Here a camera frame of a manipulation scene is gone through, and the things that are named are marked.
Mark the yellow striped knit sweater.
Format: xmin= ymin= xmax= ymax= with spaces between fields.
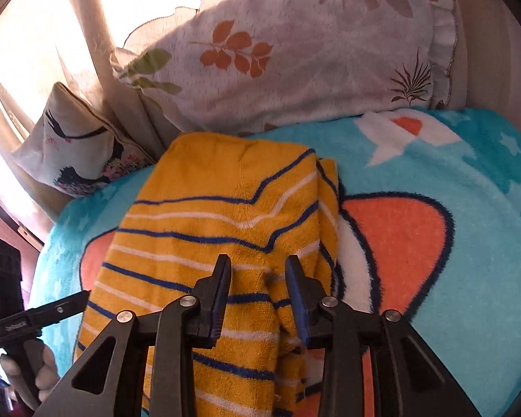
xmin=76 ymin=133 xmax=339 ymax=416

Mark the bird print cushion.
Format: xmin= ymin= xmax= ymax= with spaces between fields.
xmin=13 ymin=82 xmax=153 ymax=198

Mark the left hand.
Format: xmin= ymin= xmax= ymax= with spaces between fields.
xmin=0 ymin=340 xmax=60 ymax=410

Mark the floral white bed pillow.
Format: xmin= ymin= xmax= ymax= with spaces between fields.
xmin=111 ymin=0 xmax=456 ymax=134

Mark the pink wooden cabinet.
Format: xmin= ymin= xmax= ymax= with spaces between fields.
xmin=0 ymin=206 xmax=39 ymax=305

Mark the beige curtain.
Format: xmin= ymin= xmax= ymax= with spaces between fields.
xmin=0 ymin=0 xmax=177 ymax=231

